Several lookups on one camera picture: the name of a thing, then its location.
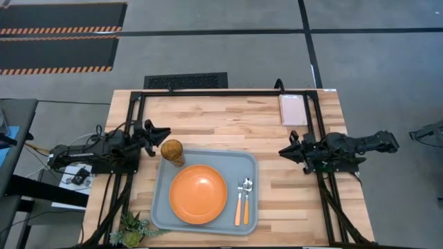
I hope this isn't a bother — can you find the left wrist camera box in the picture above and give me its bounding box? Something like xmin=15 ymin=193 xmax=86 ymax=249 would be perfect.
xmin=132 ymin=119 xmax=145 ymax=138

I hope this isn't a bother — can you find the black hazard-striped floor mat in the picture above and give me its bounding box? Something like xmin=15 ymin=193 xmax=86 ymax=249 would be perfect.
xmin=0 ymin=1 xmax=129 ymax=36
xmin=0 ymin=35 xmax=120 ymax=77

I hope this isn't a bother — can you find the white paper sheet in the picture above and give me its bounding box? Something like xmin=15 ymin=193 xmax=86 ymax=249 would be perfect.
xmin=51 ymin=163 xmax=95 ymax=211

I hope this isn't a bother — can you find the grey plastic tray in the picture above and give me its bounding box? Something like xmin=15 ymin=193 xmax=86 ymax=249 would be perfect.
xmin=150 ymin=148 xmax=260 ymax=237

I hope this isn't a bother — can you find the orange-handled metal spoon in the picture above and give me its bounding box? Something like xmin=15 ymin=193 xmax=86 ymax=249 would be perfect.
xmin=242 ymin=177 xmax=255 ymax=226

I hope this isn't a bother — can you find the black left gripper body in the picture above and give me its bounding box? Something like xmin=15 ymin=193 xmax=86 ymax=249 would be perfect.
xmin=136 ymin=119 xmax=157 ymax=158

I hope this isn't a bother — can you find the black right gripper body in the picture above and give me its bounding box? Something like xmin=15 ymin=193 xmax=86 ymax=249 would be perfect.
xmin=298 ymin=132 xmax=318 ymax=175

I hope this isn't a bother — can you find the pink spiral notebook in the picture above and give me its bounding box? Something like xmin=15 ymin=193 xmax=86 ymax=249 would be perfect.
xmin=278 ymin=93 xmax=309 ymax=127

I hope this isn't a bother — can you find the orange-handled metal fork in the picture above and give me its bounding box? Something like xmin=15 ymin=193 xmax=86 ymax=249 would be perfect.
xmin=234 ymin=178 xmax=245 ymax=228

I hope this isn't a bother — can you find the orange round plate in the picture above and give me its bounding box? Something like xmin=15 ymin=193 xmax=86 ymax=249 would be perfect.
xmin=168 ymin=164 xmax=229 ymax=225

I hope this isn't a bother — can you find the small black controller device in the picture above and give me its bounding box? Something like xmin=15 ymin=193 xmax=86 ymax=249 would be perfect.
xmin=70 ymin=167 xmax=91 ymax=186

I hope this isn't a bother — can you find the black aluminium table frame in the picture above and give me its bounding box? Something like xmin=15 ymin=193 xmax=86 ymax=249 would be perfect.
xmin=82 ymin=89 xmax=375 ymax=248

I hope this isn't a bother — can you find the amber glass cup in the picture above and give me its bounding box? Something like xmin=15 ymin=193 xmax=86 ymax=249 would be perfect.
xmin=160 ymin=138 xmax=186 ymax=168

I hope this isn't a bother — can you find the small green succulent plant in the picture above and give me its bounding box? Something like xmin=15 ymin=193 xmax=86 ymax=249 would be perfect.
xmin=109 ymin=210 xmax=171 ymax=249

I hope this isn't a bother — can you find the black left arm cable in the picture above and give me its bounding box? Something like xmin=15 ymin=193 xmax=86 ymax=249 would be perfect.
xmin=84 ymin=120 xmax=134 ymax=146

